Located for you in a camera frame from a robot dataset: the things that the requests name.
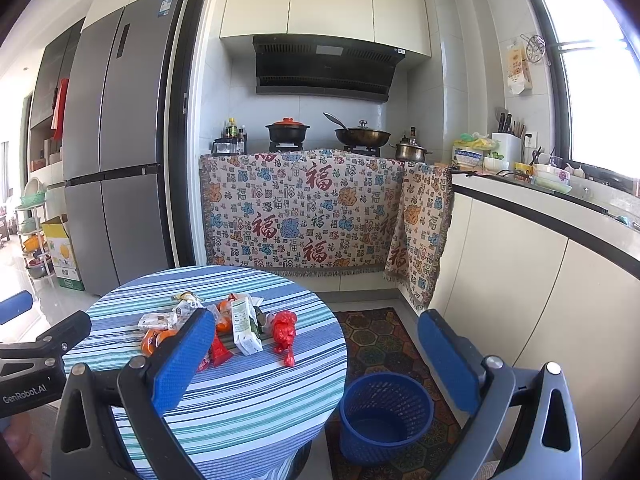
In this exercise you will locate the stacked bowls on counter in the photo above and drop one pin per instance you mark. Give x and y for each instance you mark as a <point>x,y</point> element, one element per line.
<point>550,177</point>

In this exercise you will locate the green white milk carton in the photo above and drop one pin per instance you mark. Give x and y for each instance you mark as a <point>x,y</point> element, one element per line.
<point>246,330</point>

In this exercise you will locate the patterned fu character blanket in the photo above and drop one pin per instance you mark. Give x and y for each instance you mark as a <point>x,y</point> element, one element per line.
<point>329,212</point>

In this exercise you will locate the condiment bottles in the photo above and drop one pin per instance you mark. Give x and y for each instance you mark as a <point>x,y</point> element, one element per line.
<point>235,136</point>

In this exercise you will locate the orange snack bag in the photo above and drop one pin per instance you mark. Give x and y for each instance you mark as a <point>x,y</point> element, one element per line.
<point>153,338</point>

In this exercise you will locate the kitchen window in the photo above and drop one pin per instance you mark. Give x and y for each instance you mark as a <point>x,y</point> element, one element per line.
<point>594,72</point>

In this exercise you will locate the white knife block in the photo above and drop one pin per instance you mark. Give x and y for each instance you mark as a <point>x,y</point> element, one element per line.
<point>509,145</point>

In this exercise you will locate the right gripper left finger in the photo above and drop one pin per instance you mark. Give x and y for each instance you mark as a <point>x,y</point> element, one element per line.
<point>87,443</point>

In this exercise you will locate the storage rack with bowls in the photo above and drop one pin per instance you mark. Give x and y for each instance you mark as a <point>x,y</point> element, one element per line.
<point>30,214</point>

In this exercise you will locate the white lower cabinets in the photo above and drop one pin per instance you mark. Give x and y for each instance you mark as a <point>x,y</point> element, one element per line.
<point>531,295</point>

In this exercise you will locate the blue plastic waste basket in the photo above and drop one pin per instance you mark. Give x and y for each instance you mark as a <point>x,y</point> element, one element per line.
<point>381,415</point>

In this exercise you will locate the silver multi-door refrigerator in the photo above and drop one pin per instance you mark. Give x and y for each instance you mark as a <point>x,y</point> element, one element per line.
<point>113,145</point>

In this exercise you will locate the white cabinets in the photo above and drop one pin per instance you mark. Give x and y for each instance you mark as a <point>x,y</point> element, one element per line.
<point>531,295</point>
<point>400,24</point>

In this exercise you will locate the steel pot with lid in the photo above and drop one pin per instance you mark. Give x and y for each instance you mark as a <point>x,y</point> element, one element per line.
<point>407,150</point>

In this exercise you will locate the blue striped tablecloth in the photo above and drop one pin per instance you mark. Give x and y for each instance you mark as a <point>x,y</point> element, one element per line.
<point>252,417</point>

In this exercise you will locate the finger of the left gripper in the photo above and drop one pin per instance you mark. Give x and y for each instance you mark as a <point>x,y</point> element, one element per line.
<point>15,305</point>
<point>65,335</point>

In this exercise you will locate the red snack packet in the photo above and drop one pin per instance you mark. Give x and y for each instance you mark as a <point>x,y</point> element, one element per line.
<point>216,355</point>

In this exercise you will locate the white upper cabinets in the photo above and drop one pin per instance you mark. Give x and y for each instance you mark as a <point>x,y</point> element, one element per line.
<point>400,24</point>

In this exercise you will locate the clear white plastic wrapper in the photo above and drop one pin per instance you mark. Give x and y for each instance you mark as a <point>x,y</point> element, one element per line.
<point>172,320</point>

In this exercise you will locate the black range hood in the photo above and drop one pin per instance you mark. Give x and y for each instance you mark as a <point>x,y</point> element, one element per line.
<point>315,65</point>

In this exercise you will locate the black wok with lid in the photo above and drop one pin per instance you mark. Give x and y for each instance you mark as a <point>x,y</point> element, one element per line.
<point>358,136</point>

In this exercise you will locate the yellow cardboard box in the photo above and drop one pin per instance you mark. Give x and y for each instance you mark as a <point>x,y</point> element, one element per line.
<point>62,253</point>

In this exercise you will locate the black pot orange lid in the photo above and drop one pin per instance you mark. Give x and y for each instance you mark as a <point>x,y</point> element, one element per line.
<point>287,131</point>

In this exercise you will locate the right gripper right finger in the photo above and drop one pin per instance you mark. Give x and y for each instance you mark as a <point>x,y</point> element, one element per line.
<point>544,442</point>

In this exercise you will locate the red plastic bag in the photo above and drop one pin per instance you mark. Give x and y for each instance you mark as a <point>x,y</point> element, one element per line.
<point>283,333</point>

